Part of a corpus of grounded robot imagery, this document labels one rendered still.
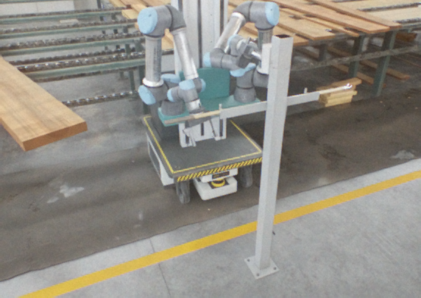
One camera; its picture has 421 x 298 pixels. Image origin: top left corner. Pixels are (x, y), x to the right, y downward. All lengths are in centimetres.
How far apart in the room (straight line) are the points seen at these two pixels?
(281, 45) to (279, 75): 12
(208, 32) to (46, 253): 166
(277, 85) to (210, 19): 98
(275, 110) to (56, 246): 158
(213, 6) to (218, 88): 51
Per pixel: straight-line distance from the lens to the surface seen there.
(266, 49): 151
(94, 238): 243
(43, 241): 253
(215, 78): 237
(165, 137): 266
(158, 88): 205
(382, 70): 444
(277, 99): 152
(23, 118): 186
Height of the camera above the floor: 166
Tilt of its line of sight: 31 degrees down
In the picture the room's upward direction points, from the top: straight up
